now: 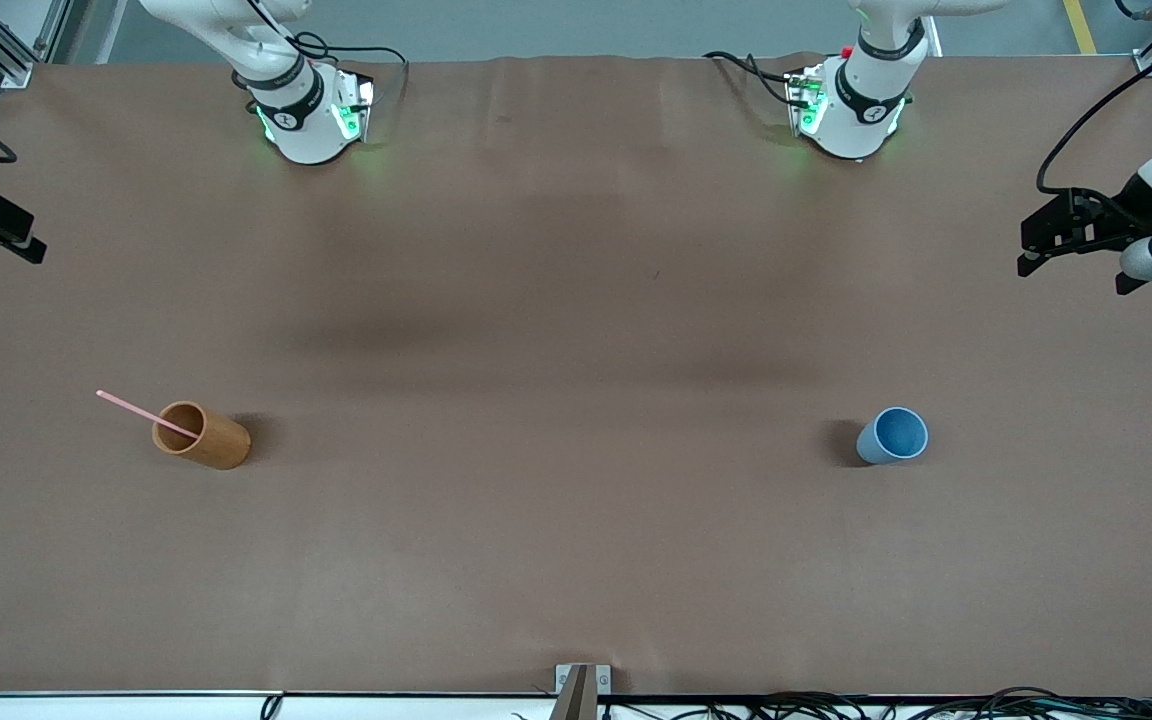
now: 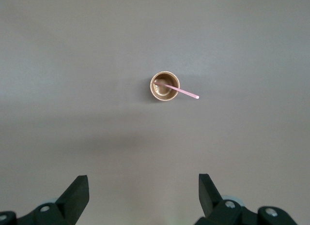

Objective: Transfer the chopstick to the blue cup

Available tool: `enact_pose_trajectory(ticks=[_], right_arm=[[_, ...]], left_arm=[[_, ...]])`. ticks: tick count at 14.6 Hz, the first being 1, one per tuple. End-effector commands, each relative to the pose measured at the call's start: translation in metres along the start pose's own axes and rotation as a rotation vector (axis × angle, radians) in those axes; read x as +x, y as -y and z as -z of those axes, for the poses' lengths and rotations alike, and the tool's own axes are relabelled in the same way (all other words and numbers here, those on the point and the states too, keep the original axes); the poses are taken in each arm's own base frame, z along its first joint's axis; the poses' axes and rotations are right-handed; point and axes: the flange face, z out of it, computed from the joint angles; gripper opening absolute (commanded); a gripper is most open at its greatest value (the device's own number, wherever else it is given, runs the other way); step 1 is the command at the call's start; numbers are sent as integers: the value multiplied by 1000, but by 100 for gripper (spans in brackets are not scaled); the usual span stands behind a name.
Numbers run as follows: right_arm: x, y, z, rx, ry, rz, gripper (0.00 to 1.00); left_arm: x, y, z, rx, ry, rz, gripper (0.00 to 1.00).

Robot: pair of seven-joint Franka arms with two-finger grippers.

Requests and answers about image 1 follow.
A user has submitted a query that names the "pink chopstick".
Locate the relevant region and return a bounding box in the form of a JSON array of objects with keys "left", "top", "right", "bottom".
[{"left": 96, "top": 390, "right": 200, "bottom": 441}]

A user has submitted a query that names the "blue cup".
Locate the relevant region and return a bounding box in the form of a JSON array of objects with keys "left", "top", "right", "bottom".
[{"left": 856, "top": 406, "right": 930, "bottom": 466}]

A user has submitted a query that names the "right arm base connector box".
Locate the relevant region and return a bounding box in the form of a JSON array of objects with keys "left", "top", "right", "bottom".
[{"left": 331, "top": 72, "right": 376, "bottom": 143}]

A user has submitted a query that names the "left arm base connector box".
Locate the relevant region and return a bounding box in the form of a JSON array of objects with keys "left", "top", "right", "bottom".
[{"left": 785, "top": 68, "right": 829, "bottom": 137}]

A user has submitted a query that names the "brown wooden cup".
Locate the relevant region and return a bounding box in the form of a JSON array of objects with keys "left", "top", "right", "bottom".
[{"left": 152, "top": 400, "right": 253, "bottom": 471}]

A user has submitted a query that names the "brown table cover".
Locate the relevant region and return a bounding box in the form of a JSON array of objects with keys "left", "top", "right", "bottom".
[{"left": 0, "top": 55, "right": 1152, "bottom": 698}]

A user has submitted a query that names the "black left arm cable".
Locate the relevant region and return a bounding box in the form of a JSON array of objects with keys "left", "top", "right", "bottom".
[{"left": 1036, "top": 30, "right": 1152, "bottom": 197}]

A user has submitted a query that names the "black left base cable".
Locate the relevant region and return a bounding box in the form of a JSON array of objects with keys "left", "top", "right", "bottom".
[{"left": 703, "top": 50, "right": 799, "bottom": 113}]

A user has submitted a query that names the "black base cable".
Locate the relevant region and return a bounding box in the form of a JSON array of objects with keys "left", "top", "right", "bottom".
[
  {"left": 703, "top": 50, "right": 799, "bottom": 113},
  {"left": 294, "top": 30, "right": 409, "bottom": 106}
]

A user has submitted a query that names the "black right base cable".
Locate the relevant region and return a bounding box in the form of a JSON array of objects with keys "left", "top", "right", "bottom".
[{"left": 294, "top": 30, "right": 409, "bottom": 106}]

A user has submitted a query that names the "black cable bundle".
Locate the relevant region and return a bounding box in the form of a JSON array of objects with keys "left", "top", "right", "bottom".
[{"left": 601, "top": 687, "right": 1152, "bottom": 720}]

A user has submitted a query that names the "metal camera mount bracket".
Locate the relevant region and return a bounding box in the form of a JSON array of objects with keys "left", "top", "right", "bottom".
[{"left": 554, "top": 663, "right": 613, "bottom": 720}]

